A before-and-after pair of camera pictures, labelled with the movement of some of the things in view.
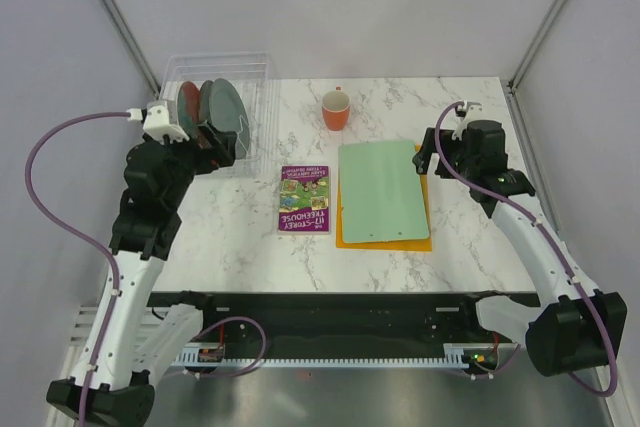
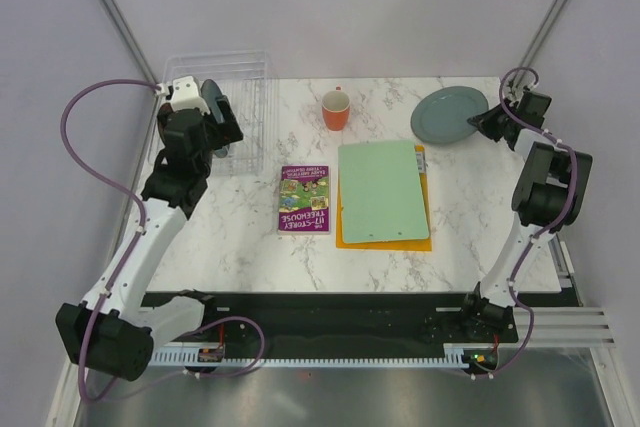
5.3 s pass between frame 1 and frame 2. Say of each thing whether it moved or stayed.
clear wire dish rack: stayed
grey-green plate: moved
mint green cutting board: stayed
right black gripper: moved
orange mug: stayed
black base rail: stayed
